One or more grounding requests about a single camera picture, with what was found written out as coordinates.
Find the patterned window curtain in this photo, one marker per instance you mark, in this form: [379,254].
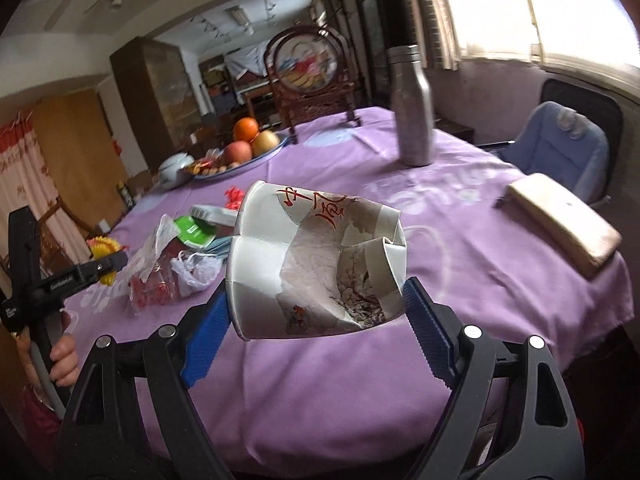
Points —
[440,15]

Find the blue fruit plate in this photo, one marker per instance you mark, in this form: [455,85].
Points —
[271,153]

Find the white carton with red end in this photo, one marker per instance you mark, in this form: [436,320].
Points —
[212,214]

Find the orange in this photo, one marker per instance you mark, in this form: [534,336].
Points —
[246,130]

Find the green yellow can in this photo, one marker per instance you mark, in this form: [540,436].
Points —
[126,195]

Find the person's left forearm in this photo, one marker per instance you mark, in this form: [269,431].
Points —
[37,412]

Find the tall dark cabinet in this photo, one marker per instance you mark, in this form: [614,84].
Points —
[375,35]

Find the purple tablecloth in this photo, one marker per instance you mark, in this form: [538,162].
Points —
[350,400]

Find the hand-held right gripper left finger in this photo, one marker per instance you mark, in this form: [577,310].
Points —
[206,340]

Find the green tissue packet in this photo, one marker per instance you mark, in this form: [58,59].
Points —
[192,232]

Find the pile of walnuts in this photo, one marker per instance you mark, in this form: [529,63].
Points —
[227,167]

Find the brown patterned cabinet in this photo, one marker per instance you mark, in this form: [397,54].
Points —
[150,95]

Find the blue padded armchair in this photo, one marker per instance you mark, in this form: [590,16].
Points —
[550,145]

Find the crushed printed paper cup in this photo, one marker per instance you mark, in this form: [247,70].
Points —
[260,260]

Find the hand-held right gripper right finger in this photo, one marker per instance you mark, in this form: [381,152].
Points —
[429,332]

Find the round embroidered wooden table screen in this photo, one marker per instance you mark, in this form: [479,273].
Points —
[305,67]

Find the red foam mesh net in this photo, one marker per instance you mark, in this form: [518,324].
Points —
[234,199]

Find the red apple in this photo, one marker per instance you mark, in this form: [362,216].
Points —
[238,153]

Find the fluorescent ceiling lamp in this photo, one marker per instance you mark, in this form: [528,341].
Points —
[240,16]

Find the yellow artificial flower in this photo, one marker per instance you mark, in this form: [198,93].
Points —
[105,246]

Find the orange-brown wooden door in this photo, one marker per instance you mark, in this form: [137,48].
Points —
[75,150]

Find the white crumpled plastic bag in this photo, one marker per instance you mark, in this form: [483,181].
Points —
[195,275]

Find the white lidded ceramic jar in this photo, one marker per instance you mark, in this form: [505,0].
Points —
[175,172]

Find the person's left hand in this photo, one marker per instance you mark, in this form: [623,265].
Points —
[64,362]

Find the white draped cloth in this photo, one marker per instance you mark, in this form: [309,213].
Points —
[245,60]

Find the pile of wrapped candies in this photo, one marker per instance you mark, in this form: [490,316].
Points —
[206,165]

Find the clear plastic bag red print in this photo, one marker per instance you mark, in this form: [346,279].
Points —
[150,270]

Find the silver metal bottle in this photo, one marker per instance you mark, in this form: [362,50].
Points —
[412,120]

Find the yellow apple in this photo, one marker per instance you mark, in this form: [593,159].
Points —
[266,143]

